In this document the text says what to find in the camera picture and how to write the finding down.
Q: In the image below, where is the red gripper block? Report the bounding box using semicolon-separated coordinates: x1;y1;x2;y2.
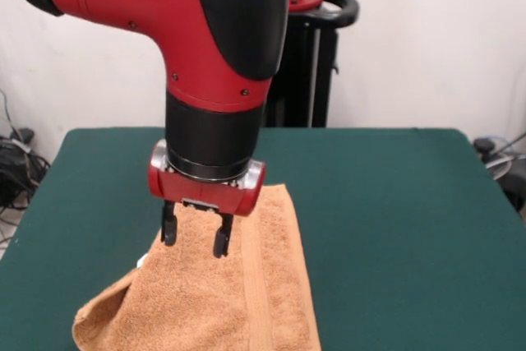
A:
147;161;267;259

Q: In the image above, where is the tan terry towel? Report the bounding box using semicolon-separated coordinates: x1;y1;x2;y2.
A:
72;182;323;351

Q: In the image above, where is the dark green table cloth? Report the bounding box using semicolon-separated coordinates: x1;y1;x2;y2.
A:
0;127;526;351

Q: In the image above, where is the round black base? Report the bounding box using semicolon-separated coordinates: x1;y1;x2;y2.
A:
495;159;526;215

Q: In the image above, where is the black cable tangle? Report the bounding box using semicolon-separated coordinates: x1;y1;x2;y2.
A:
472;131;526;182
0;87;53;247

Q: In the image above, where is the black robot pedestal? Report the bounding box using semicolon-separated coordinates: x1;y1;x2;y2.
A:
262;0;362;129

